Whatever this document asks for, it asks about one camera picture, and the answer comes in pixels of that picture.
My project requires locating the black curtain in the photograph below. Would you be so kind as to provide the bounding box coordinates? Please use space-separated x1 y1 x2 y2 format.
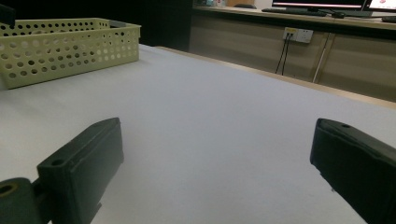
0 0 194 52

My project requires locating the black keyboard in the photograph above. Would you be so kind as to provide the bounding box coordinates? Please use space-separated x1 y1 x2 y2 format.
261 7 328 18

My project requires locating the wooden desk with panels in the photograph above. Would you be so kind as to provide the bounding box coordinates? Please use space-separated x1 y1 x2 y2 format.
189 4 396 104

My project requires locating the black power cable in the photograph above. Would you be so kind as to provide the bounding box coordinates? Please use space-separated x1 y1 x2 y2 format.
280 33 294 77
275 33 290 75

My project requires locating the pale yellow perforated plastic basket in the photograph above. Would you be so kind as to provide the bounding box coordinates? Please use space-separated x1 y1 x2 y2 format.
0 17 142 91

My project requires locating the monitor with white screen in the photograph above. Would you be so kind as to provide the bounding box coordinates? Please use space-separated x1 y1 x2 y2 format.
368 0 396 13

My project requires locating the white wall socket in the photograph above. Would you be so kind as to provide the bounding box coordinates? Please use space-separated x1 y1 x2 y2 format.
282 26 315 44

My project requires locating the wide black monitor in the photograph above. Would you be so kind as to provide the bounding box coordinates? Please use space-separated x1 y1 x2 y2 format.
271 0 368 10

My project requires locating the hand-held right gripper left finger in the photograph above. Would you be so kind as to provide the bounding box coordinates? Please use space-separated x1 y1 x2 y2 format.
36 117 125 224

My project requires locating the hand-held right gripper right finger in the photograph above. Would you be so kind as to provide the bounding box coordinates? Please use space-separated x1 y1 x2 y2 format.
309 118 396 224

